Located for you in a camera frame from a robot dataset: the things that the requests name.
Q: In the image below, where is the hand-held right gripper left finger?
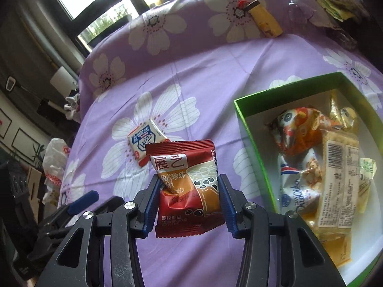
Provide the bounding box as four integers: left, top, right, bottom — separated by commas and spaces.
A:
34, 175, 163, 287

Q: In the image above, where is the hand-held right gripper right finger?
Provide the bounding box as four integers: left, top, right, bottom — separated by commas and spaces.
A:
217, 173, 349, 287

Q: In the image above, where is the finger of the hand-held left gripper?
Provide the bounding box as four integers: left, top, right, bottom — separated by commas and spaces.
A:
38, 196, 126, 240
68, 191, 100, 216

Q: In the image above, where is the red snack packet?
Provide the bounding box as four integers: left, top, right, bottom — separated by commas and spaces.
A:
145, 139, 226, 238

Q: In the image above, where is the white blue peanut packet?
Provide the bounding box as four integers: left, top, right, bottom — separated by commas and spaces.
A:
277, 151, 325, 216

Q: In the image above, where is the orange panda snack packet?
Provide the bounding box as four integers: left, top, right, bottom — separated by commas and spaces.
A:
265, 107, 332, 156

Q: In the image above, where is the clear cracker packet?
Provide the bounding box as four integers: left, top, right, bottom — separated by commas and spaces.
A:
314, 130, 361, 243

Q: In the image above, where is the orange biscuit packet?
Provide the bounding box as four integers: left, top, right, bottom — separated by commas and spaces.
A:
299, 212, 352, 268

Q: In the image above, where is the pale yellow green snack packet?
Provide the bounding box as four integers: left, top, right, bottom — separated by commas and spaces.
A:
357, 157, 377, 216

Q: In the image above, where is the green cardboard box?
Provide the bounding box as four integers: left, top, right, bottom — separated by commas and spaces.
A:
233, 72, 383, 287

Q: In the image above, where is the white plastic bag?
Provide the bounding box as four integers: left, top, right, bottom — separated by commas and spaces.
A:
42, 138, 72, 207

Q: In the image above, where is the small white blue packet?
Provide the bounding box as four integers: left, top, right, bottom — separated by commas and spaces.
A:
127, 119, 169, 168

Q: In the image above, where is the white black cloth bundle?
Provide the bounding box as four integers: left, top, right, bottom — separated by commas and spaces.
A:
64, 93, 82, 121

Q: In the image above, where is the white cylinder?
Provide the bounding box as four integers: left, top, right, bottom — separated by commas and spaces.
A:
49, 66, 77, 96

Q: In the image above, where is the grey pipe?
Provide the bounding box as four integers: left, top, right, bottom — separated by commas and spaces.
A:
21, 9, 86, 69

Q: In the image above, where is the yellow bear bottle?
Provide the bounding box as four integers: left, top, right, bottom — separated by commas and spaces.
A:
238, 0, 283, 38

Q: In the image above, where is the clear plastic container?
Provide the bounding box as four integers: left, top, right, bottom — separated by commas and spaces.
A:
325, 25, 358, 51

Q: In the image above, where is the clear water bottle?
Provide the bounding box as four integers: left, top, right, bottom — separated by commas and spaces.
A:
287, 0, 309, 27

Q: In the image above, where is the white framed wall picture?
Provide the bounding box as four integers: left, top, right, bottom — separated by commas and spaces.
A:
0, 108, 12, 140
13, 128, 51, 157

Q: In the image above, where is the long-handled cleaning tool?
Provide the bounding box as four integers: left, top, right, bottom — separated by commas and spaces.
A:
5, 77, 65, 117

